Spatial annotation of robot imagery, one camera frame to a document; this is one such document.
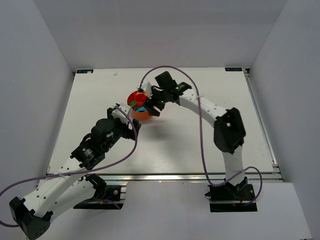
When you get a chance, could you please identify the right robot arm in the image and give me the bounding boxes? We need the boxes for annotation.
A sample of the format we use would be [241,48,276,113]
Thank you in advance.
[138,71,248,194]

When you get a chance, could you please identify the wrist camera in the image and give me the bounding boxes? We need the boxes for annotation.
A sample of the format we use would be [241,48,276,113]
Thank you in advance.
[111,103,132,125]
[137,80,153,99]

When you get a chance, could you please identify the orange divided round container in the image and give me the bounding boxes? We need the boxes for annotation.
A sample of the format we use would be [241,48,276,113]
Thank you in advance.
[127,90,151,121]

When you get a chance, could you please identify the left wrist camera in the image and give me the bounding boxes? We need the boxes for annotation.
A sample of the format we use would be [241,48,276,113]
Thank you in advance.
[111,103,132,125]

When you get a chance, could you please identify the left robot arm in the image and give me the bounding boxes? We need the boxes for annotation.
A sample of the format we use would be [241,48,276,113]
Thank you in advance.
[9,104,141,240]

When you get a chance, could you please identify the blue table label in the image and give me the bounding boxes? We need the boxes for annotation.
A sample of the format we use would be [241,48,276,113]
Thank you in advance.
[76,69,94,74]
[224,67,243,72]

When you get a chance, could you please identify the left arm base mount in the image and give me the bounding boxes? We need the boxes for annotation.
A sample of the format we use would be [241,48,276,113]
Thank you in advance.
[73,174,126,210]

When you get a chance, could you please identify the teal rounded lego brick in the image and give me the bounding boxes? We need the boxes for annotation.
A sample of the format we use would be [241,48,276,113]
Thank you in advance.
[134,106,148,113]

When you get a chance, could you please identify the right blue table label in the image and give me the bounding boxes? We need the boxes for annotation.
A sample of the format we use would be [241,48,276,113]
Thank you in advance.
[224,67,243,72]

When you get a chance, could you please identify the green square lego brick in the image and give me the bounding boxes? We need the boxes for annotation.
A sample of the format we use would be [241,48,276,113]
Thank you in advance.
[129,100,136,106]

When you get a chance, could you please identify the left blue table label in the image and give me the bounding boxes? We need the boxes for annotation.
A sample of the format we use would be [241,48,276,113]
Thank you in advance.
[76,69,94,74]

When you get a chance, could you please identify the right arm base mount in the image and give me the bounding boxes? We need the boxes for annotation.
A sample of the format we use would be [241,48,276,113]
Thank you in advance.
[205,184,258,213]

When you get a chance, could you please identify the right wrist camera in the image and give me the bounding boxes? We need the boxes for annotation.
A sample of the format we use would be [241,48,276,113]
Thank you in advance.
[137,80,153,99]

